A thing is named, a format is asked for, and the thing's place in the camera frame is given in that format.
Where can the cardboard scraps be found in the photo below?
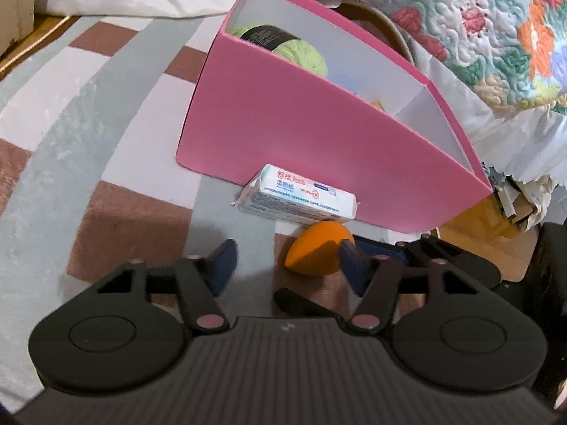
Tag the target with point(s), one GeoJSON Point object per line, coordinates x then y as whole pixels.
{"type": "Point", "coordinates": [514, 199]}

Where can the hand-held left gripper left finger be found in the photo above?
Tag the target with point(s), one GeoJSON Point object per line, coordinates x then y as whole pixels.
{"type": "Point", "coordinates": [221, 270]}

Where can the orange makeup sponge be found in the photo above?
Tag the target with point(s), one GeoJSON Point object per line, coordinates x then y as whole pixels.
{"type": "Point", "coordinates": [314, 248]}

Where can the pink cardboard box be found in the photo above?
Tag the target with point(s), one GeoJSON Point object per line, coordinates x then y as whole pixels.
{"type": "Point", "coordinates": [288, 133]}

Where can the green yarn ball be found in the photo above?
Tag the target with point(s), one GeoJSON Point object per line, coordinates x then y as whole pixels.
{"type": "Point", "coordinates": [297, 48]}

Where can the yellow flat packet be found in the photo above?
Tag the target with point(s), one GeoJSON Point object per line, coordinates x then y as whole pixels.
{"type": "Point", "coordinates": [483, 234]}

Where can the white wooden furniture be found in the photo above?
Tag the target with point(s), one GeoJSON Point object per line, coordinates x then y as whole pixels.
{"type": "Point", "coordinates": [17, 4]}

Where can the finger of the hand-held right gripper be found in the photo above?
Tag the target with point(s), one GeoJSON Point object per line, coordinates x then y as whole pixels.
{"type": "Point", "coordinates": [385, 250]}

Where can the brown round basket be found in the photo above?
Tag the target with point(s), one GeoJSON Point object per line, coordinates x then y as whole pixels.
{"type": "Point", "coordinates": [394, 26]}

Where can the white wet wipes pack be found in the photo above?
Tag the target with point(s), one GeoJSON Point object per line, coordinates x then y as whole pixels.
{"type": "Point", "coordinates": [292, 195]}

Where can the checkered green and brown rug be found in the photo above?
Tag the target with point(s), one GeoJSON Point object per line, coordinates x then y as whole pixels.
{"type": "Point", "coordinates": [110, 141]}

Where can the floral quilt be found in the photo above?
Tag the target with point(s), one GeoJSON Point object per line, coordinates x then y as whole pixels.
{"type": "Point", "coordinates": [465, 22]}

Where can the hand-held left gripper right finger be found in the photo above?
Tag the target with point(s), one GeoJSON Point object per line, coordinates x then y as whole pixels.
{"type": "Point", "coordinates": [354, 270]}

